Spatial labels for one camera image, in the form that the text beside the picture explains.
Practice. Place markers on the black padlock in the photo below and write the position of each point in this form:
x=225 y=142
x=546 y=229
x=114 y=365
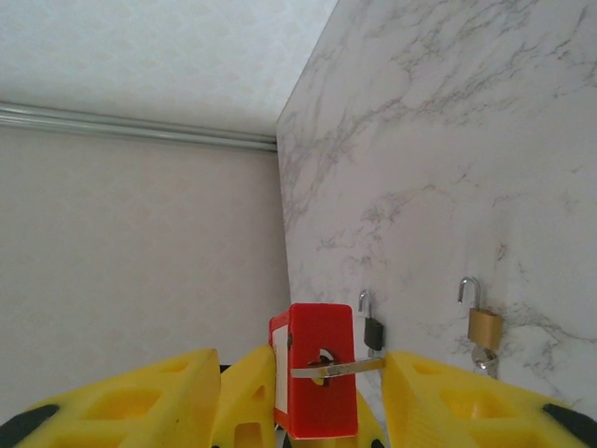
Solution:
x=373 y=331

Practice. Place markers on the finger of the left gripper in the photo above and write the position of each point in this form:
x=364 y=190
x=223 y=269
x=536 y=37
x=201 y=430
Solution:
x=368 y=434
x=247 y=396

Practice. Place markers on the brass padlock key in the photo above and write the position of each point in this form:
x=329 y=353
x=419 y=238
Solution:
x=482 y=359

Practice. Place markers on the brass padlock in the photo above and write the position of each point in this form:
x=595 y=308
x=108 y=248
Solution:
x=485 y=329

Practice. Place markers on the red padlock key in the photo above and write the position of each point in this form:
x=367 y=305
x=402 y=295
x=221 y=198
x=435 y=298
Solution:
x=345 y=368

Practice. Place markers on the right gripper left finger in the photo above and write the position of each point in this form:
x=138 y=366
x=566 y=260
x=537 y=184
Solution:
x=116 y=406

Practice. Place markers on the red padlock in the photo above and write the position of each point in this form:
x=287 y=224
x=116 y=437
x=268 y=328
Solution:
x=322 y=336

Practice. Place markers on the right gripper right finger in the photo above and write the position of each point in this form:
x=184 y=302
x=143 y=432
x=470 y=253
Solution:
x=466 y=406

